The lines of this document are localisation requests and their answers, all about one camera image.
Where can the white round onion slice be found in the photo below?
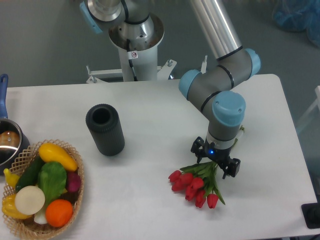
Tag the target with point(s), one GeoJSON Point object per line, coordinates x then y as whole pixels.
{"type": "Point", "coordinates": [29, 200]}

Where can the black device at table edge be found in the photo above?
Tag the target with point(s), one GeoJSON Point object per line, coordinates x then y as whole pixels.
{"type": "Point", "coordinates": [311, 214]}

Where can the orange fruit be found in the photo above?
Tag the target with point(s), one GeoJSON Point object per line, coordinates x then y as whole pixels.
{"type": "Point", "coordinates": [59, 212]}

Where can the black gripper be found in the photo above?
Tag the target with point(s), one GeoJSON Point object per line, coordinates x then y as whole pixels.
{"type": "Point", "coordinates": [217, 151]}

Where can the dark green cucumber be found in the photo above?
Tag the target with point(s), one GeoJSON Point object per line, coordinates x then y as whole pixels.
{"type": "Point", "coordinates": [30, 174]}

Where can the red tulip bouquet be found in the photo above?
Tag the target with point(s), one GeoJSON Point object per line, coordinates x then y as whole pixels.
{"type": "Point", "coordinates": [198, 182]}

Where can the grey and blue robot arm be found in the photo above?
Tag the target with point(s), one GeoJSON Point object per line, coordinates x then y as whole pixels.
{"type": "Point", "coordinates": [136, 32]}

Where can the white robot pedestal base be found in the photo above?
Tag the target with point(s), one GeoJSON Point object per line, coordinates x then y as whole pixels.
{"type": "Point", "coordinates": [135, 66]}

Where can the yellow squash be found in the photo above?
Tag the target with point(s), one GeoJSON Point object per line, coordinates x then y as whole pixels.
{"type": "Point", "coordinates": [50, 152]}

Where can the yellow bell pepper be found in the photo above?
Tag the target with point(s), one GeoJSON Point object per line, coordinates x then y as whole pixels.
{"type": "Point", "coordinates": [9, 208]}

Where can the dark grey ribbed vase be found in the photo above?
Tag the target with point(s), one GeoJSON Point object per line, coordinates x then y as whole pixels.
{"type": "Point", "coordinates": [104, 125]}

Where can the white frame at right edge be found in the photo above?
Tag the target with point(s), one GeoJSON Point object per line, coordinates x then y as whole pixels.
{"type": "Point", "coordinates": [310, 114]}

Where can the woven wicker basket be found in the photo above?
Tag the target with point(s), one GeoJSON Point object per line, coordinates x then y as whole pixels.
{"type": "Point", "coordinates": [27, 229]}

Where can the blue handled saucepan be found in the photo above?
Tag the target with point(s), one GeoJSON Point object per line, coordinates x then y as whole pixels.
{"type": "Point", "coordinates": [12, 139]}

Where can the green lettuce leaf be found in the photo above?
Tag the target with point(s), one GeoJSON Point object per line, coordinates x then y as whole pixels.
{"type": "Point", "coordinates": [52, 181]}

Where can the blue plastic bag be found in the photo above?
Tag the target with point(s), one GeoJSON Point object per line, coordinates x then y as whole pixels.
{"type": "Point", "coordinates": [299, 16]}

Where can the purple radish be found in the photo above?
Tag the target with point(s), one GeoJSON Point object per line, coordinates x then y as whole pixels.
{"type": "Point", "coordinates": [73, 182]}

